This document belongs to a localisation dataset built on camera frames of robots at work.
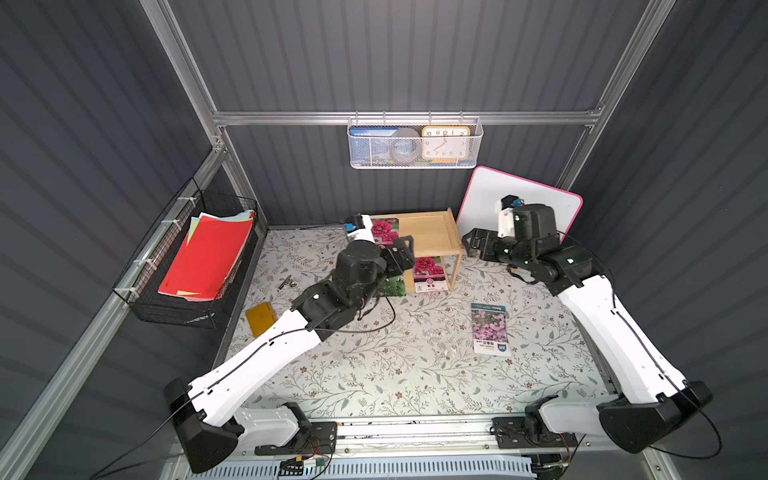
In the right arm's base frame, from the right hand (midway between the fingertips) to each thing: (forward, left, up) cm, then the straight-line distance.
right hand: (486, 237), depth 72 cm
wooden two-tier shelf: (+13, +10, -13) cm, 21 cm away
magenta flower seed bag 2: (+11, +10, -31) cm, 34 cm away
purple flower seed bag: (-9, -7, -33) cm, 35 cm away
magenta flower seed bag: (+14, +25, -13) cm, 32 cm away
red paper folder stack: (-5, +67, -2) cm, 67 cm away
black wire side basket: (-16, +75, +3) cm, 76 cm away
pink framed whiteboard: (+33, -9, -11) cm, 36 cm away
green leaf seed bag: (+6, +23, -31) cm, 38 cm away
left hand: (-5, +21, +4) cm, 22 cm away
